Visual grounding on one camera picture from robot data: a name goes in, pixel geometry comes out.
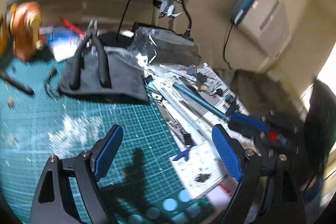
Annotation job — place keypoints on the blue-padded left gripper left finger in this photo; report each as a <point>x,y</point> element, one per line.
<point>53,199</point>

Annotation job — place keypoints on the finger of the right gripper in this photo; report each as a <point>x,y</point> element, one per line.
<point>247,125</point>

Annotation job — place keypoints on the green cutting mat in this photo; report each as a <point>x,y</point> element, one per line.
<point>141,185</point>

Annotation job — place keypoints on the white wall air conditioner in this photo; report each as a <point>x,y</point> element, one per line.
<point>265,22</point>

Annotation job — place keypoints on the blue white booklet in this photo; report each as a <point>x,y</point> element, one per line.
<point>61,41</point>

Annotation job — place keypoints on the model kit instruction manual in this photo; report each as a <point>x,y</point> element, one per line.
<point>204,170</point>

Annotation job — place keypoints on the blue metal hobby knife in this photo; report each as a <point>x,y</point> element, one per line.
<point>201,102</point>

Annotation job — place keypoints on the red stick tool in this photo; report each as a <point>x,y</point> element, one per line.
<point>72,28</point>

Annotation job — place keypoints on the dark grey cloth pouch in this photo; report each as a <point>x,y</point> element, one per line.
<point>127,83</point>

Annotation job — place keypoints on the black box with plastic bag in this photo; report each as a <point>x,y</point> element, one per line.
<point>163,46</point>

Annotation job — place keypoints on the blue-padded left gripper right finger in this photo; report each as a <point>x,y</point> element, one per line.
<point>280,202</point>

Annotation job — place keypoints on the black handled nippers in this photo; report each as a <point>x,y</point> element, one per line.
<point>91,47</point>

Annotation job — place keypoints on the orange pencil sharpener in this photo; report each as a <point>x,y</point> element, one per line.
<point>21,24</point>

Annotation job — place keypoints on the black marker pen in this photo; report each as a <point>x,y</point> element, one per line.
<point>20,86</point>

